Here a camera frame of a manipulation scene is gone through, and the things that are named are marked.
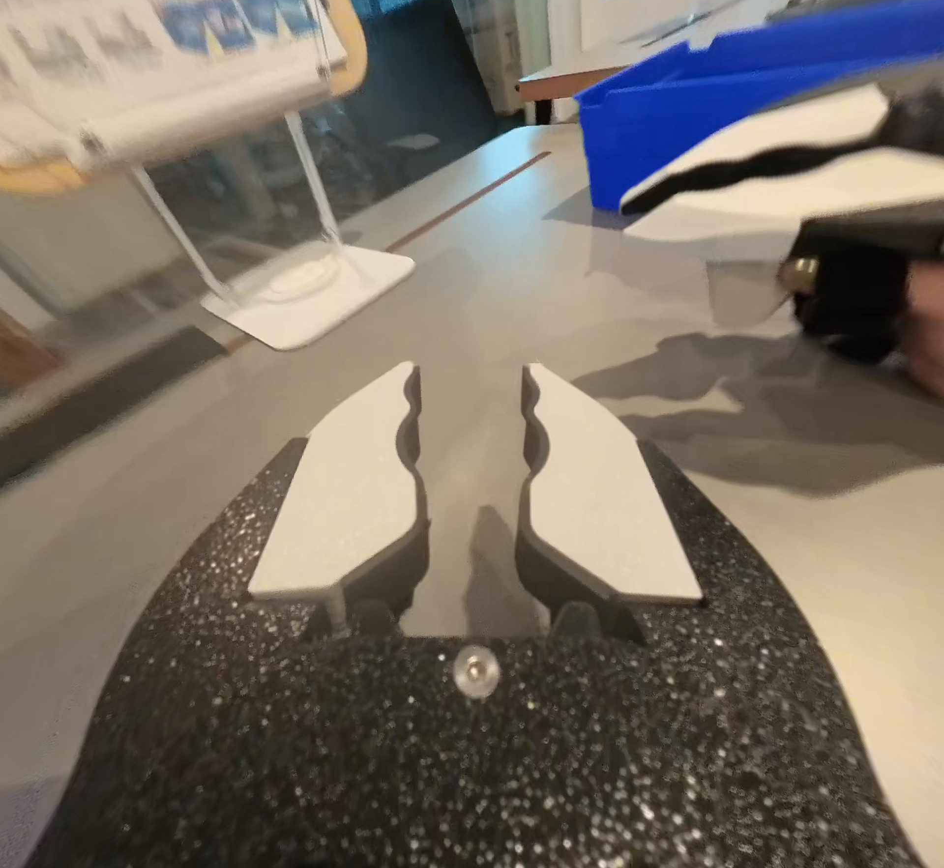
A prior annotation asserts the person's right hand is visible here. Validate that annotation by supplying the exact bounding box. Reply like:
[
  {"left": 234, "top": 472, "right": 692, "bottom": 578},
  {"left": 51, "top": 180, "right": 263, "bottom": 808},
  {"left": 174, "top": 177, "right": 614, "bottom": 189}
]
[{"left": 903, "top": 260, "right": 944, "bottom": 399}]

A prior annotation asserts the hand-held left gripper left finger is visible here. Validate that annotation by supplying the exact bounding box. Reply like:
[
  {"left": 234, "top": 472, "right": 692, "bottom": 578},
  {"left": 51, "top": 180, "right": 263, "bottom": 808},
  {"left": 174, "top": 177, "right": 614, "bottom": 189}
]
[{"left": 247, "top": 361, "right": 430, "bottom": 639}]

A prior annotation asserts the black panel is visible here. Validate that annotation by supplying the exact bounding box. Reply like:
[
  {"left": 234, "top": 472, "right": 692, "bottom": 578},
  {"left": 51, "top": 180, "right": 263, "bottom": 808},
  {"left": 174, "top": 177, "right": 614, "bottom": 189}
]
[{"left": 347, "top": 0, "right": 510, "bottom": 146}]

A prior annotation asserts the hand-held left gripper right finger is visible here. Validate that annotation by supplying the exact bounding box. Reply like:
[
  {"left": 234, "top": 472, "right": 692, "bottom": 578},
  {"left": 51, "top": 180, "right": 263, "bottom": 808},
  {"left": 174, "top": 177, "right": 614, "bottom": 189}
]
[{"left": 515, "top": 363, "right": 705, "bottom": 607}]

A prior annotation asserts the wooden edged side table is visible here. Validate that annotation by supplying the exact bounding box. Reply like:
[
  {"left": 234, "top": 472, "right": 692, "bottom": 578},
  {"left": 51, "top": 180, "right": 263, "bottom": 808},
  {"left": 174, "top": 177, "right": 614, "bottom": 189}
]
[{"left": 516, "top": 64, "right": 591, "bottom": 126}]

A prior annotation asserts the white acrylic sign stand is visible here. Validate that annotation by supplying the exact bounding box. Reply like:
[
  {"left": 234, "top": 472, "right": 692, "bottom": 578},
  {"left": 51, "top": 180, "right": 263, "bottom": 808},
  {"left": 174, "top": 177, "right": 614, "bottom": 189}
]
[{"left": 0, "top": 0, "right": 417, "bottom": 353}]

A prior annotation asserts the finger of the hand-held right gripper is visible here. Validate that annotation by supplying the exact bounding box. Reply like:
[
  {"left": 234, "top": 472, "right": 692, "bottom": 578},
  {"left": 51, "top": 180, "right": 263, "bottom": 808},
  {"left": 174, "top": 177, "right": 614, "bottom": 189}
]
[
  {"left": 621, "top": 153, "right": 944, "bottom": 266},
  {"left": 618, "top": 85, "right": 895, "bottom": 216}
]

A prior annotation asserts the blue plastic crate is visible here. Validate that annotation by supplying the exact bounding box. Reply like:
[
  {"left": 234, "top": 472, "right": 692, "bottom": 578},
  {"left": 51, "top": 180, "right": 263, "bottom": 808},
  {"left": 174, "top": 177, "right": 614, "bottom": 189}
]
[{"left": 574, "top": 0, "right": 944, "bottom": 213}]

